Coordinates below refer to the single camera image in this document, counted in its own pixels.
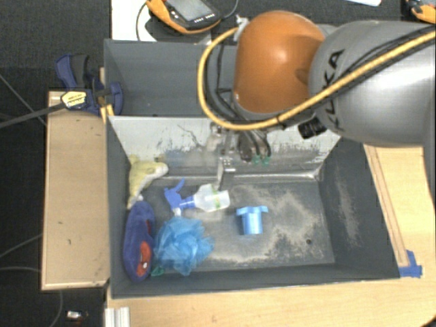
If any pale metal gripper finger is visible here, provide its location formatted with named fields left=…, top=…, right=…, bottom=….
left=217, top=159, right=237, bottom=191
left=205, top=125, right=223, bottom=153

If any clear spray bottle blue head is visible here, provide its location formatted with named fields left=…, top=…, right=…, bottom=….
left=163, top=178, right=232, bottom=217

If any blue plastic flanged cylinder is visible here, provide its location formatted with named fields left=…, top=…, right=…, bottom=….
left=235, top=205, right=270, bottom=236

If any pale yellow plush toy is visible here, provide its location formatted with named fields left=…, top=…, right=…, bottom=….
left=126, top=153, right=170, bottom=211

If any grey metal bin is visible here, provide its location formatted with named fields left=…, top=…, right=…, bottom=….
left=103, top=38, right=401, bottom=300

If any blue mesh bath sponge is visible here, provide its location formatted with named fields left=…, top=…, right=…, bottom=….
left=153, top=215, right=216, bottom=277

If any dark blue and red plush toy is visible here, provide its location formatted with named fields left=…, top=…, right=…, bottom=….
left=122, top=200, right=158, bottom=283

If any pale wood board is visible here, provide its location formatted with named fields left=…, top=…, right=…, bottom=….
left=40, top=90, right=112, bottom=291

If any black cylinder on white bracket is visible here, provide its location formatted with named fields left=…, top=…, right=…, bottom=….
left=297, top=115, right=328, bottom=140

